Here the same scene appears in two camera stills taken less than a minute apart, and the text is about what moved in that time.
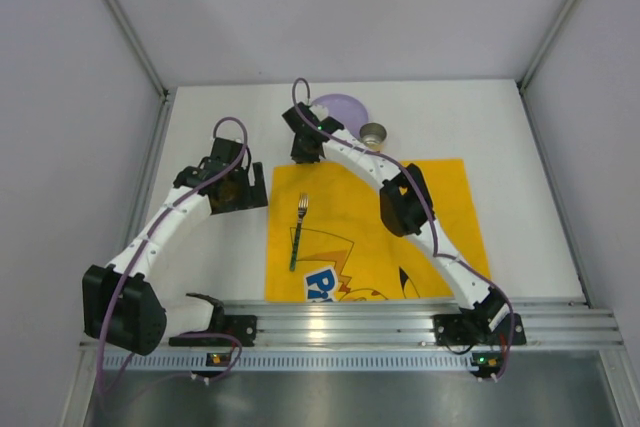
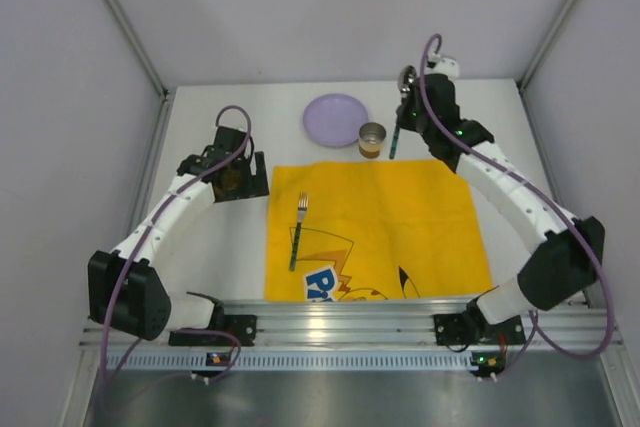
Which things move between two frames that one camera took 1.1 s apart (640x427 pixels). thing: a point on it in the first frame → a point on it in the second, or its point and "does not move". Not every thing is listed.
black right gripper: (305, 151) → (403, 114)
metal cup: (372, 135) does not move
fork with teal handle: (303, 203) does not move
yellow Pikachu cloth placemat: (328, 237) does not move
